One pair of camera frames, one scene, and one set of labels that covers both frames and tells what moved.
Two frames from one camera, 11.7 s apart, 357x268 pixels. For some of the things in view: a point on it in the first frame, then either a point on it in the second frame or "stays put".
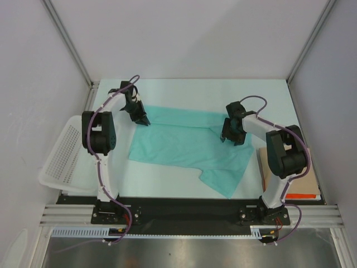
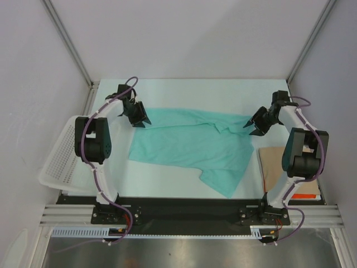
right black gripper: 239,139 → 256,119
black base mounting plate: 186,215 stays put
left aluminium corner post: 75,49 stays put
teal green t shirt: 191,139 stays put
